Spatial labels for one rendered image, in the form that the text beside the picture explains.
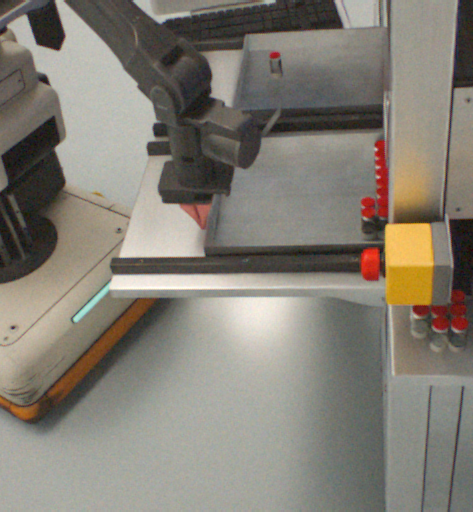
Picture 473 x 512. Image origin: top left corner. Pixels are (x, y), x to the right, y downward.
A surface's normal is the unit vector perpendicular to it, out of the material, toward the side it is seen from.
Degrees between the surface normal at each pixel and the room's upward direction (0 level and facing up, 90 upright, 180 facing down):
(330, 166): 0
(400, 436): 90
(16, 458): 0
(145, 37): 44
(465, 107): 90
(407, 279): 90
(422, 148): 90
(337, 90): 0
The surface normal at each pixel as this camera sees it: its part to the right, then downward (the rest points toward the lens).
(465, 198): -0.11, 0.70
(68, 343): 0.81, 0.33
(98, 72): -0.12, -0.71
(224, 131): -0.53, 0.67
